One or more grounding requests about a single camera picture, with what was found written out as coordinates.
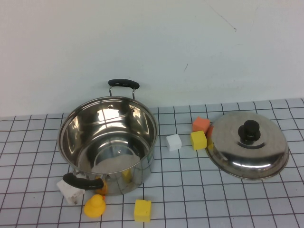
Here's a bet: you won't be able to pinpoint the stainless steel lid black knob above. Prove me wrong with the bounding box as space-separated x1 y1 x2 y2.
204 112 290 181

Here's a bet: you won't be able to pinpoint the white foam cube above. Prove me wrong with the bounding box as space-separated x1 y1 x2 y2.
166 134 182 152

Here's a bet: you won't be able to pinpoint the orange foam cube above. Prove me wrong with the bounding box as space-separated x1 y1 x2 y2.
191 116 214 138

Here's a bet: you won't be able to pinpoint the yellow foam cube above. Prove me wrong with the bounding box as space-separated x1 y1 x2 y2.
190 130 208 151
133 199 152 223

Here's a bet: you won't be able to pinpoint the grey grid pattern table cloth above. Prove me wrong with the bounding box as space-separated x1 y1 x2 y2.
0 98 304 228

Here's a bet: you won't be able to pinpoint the yellow rubber duck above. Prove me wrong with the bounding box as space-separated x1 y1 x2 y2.
83 194 106 218

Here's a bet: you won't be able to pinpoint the white charger plug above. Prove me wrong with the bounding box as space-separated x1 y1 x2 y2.
56 180 86 205

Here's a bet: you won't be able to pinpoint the stainless steel pot black handles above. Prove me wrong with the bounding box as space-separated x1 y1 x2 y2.
57 79 158 197

